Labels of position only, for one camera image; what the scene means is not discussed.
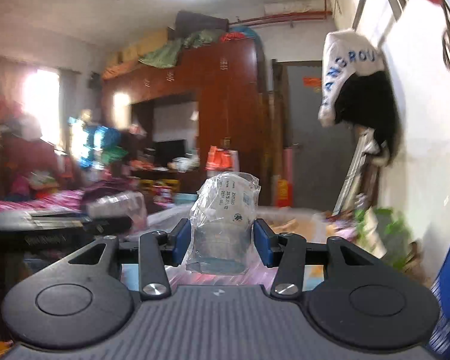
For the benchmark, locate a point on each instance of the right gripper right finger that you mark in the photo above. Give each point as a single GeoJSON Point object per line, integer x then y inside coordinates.
{"type": "Point", "coordinates": [286, 252]}

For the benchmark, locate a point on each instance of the white hooded sweatshirt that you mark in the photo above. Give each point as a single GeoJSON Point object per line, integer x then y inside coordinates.
{"type": "Point", "coordinates": [345, 53]}

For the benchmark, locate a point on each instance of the orange white plastic bag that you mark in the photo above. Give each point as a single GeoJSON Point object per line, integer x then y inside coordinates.
{"type": "Point", "coordinates": [222, 160]}

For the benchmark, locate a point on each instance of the green cloth on wardrobe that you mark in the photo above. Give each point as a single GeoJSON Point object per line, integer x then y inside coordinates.
{"type": "Point", "coordinates": [167, 56]}

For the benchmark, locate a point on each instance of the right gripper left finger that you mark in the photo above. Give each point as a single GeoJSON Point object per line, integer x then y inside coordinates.
{"type": "Point", "coordinates": [157, 250]}

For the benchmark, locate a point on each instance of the black hanging garment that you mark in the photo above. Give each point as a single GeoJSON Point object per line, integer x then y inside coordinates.
{"type": "Point", "coordinates": [369, 101]}

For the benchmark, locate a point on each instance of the clear plastic cup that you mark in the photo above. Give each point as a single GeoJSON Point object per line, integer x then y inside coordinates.
{"type": "Point", "coordinates": [221, 219]}

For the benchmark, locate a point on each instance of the dark red wooden wardrobe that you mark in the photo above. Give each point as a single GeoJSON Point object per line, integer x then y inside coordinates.
{"type": "Point", "coordinates": [212, 97]}

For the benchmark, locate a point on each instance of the grey door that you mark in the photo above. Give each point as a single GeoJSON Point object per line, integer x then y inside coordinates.
{"type": "Point", "coordinates": [321, 156]}

